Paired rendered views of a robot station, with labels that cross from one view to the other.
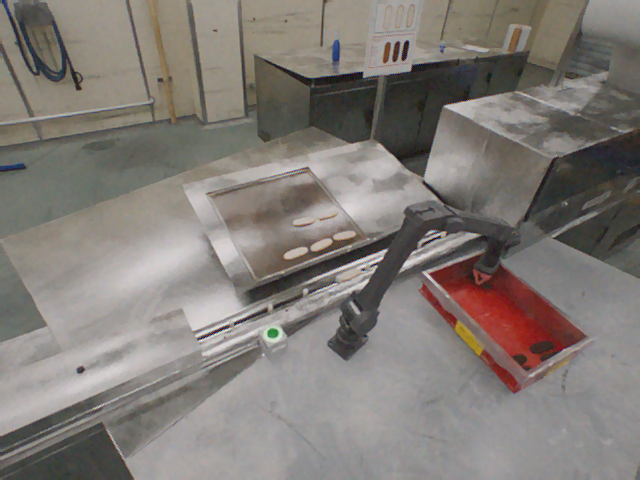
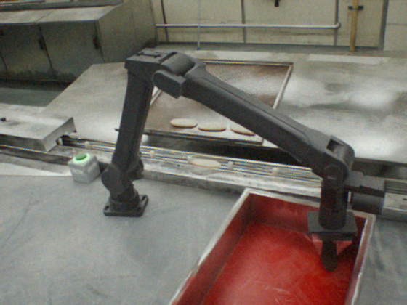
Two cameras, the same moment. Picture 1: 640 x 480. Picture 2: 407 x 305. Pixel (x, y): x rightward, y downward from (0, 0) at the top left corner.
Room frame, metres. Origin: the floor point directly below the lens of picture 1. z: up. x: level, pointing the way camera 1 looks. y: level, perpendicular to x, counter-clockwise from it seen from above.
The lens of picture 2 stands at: (0.54, -1.04, 1.55)
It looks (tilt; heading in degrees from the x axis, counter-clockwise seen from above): 32 degrees down; 62
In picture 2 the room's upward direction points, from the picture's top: 7 degrees counter-clockwise
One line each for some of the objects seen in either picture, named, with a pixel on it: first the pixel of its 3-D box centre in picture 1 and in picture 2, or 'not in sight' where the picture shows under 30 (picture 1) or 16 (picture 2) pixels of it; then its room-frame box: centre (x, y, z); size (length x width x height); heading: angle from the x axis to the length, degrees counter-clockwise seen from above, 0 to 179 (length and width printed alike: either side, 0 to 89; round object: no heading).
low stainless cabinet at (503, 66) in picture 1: (462, 79); not in sight; (5.31, -1.73, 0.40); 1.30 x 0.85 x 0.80; 125
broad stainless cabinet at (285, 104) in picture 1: (364, 104); not in sight; (3.81, -0.34, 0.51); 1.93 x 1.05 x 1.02; 125
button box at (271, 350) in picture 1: (273, 344); (86, 171); (0.72, 0.13, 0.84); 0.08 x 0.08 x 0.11; 35
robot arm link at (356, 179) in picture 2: (505, 235); (356, 182); (1.08, -0.66, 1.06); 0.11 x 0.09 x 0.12; 120
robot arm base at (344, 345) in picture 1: (349, 334); (123, 196); (0.76, -0.11, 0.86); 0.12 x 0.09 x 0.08; 138
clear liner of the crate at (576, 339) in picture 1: (497, 311); (275, 285); (0.89, -0.63, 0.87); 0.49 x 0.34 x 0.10; 30
